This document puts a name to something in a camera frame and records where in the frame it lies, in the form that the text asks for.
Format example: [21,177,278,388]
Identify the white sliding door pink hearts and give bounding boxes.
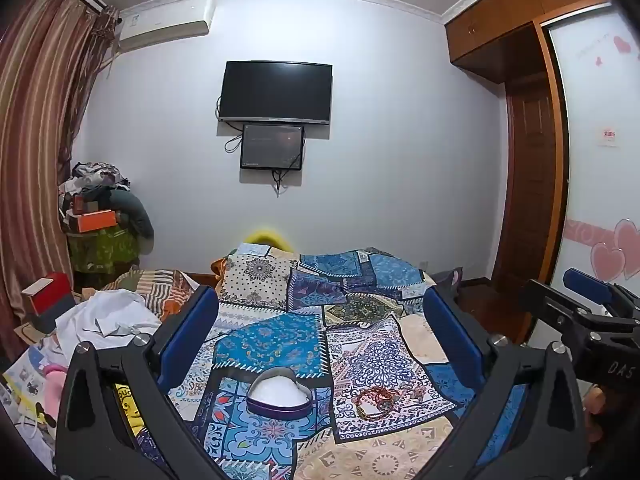
[547,2,640,311]

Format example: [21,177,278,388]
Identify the yellow printed cloth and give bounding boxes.
[114,382,147,437]

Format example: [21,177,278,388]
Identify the dark grey pillow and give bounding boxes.
[107,187,155,256]

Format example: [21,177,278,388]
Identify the person's right hand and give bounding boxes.
[586,384,608,446]

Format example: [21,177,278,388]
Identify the green patterned bag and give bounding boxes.
[67,225,142,274]

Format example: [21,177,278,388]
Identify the pile of patterned clothes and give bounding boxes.
[59,161,132,216]

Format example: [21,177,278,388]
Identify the illustrated paper bag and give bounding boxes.
[2,344,57,423]

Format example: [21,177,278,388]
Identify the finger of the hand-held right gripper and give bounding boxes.
[562,267,640,318]
[520,280,613,346]

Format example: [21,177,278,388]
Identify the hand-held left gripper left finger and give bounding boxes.
[54,285,226,480]

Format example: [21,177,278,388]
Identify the brown striped curtain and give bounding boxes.
[0,0,121,361]

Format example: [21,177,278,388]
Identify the red box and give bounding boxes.
[21,271,76,333]

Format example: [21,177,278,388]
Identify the white air conditioner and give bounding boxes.
[116,0,216,53]

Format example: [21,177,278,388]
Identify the heart-shaped jewelry box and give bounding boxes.
[247,367,313,420]

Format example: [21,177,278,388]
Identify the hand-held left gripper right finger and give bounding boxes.
[422,287,586,480]

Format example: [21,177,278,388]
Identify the brown wooden door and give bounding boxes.
[504,72,561,286]

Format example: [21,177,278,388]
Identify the striped orange brown quilt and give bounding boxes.
[102,267,201,322]

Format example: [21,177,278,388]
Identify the wooden wardrobe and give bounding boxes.
[444,0,618,291]

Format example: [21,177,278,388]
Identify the blue patchwork blanket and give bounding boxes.
[135,242,556,480]

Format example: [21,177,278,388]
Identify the small black monitor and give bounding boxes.
[240,123,305,171]

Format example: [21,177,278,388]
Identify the black television cable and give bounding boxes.
[215,94,244,155]

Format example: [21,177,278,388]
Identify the dark purple cushion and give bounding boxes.
[431,269,467,287]

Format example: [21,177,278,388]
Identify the white cloth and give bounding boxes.
[55,290,163,361]

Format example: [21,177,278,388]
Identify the brown bead bracelet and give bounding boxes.
[355,386,402,422]

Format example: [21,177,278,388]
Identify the pink cloth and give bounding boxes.
[41,364,69,411]

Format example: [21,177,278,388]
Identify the black wall television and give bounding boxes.
[218,61,333,126]

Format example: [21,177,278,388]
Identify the yellow pillow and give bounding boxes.
[244,229,292,252]

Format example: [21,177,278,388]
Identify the orange box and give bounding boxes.
[77,210,120,234]

